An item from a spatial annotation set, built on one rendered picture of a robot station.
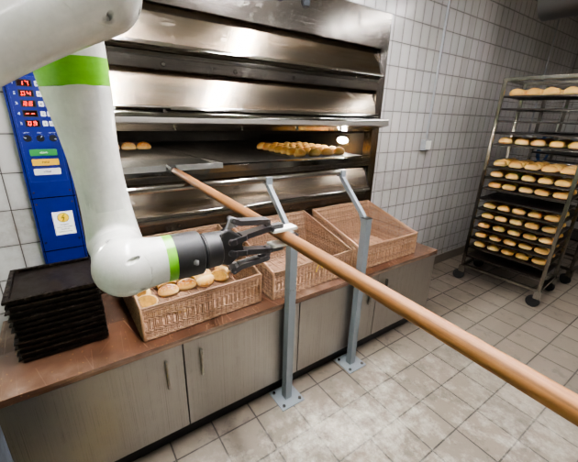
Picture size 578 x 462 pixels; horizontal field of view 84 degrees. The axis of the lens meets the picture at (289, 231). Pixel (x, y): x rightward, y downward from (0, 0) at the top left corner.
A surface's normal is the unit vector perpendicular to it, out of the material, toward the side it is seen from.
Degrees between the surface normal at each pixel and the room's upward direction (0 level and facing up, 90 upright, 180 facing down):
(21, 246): 90
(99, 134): 94
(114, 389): 90
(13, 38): 106
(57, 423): 90
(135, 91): 70
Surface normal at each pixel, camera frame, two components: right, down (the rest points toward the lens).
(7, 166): 0.57, 0.29
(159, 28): 0.54, -0.04
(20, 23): 0.75, 0.37
